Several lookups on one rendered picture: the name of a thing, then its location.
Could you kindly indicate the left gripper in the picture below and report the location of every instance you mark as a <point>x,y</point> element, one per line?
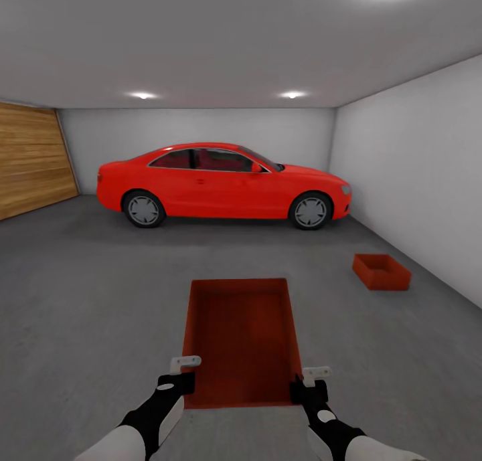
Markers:
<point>187,381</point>

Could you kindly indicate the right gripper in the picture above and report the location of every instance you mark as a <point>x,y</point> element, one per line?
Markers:
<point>300,393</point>

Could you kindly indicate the storage box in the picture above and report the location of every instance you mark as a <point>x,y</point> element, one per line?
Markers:
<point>381,272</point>
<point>244,332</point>

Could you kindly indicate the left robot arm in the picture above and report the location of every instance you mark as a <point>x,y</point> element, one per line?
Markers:
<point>143,430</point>

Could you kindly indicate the garage door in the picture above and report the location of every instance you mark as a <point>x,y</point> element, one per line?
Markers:
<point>35,167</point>

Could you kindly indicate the car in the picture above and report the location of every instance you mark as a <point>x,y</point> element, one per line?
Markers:
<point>219,180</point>

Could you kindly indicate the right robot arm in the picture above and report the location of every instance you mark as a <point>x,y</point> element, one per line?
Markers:
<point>334,440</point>

